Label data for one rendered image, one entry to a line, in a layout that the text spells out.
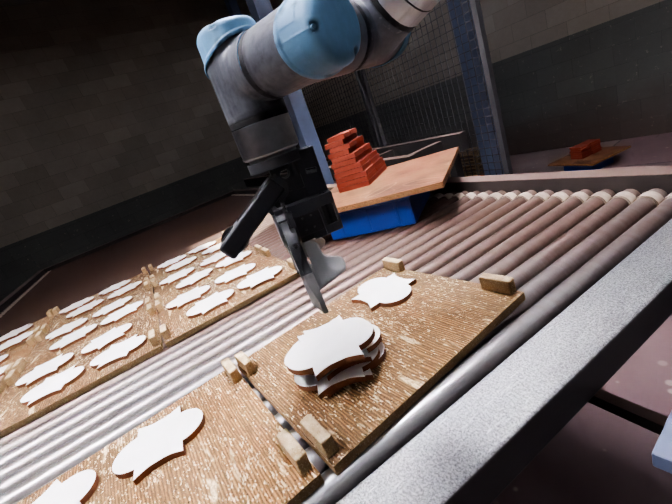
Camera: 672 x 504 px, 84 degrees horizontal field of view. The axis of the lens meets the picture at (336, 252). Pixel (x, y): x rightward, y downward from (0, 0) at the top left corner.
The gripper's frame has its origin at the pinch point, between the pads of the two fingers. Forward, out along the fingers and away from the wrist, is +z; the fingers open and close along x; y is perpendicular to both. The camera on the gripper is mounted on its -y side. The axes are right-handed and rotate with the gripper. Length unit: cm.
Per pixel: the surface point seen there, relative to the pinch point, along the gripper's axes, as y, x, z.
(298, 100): 43, 191, -38
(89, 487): -39.1, -0.3, 13.7
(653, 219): 66, 4, 15
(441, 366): 13.0, -8.6, 14.0
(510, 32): 359, 398, -45
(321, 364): -2.4, -4.9, 8.1
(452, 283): 26.5, 10.7, 14.0
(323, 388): -3.4, -4.4, 12.2
